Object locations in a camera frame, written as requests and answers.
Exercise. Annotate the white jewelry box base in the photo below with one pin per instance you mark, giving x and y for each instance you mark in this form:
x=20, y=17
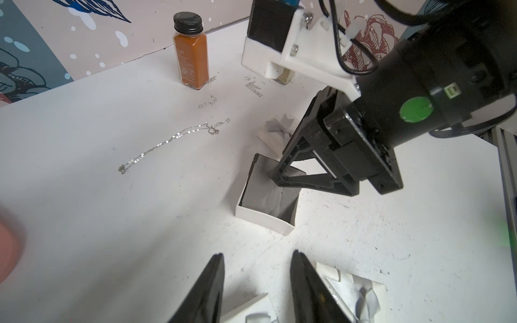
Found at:
x=268, y=198

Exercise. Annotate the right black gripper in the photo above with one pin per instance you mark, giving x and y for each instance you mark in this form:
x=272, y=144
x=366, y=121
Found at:
x=351, y=152

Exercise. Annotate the white jewelry box lid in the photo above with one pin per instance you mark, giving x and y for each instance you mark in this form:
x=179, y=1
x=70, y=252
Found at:
x=277, y=132

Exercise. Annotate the pink tray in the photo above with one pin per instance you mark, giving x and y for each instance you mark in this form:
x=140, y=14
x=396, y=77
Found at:
x=11, y=250

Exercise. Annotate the orange spice jar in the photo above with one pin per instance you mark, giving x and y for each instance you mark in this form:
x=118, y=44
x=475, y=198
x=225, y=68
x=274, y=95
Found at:
x=190, y=43

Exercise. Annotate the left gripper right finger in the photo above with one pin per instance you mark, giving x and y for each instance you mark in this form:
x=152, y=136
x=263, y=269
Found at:
x=312, y=300

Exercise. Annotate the pale spice jar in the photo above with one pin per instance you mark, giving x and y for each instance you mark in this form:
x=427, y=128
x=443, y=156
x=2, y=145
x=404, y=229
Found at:
x=286, y=77

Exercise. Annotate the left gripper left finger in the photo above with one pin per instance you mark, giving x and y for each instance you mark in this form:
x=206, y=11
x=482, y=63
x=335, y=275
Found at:
x=204, y=301

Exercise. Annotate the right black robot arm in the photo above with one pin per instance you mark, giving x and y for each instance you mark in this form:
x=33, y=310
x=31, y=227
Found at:
x=428, y=84

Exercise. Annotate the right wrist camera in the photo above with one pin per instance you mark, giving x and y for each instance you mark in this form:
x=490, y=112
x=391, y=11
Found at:
x=281, y=36

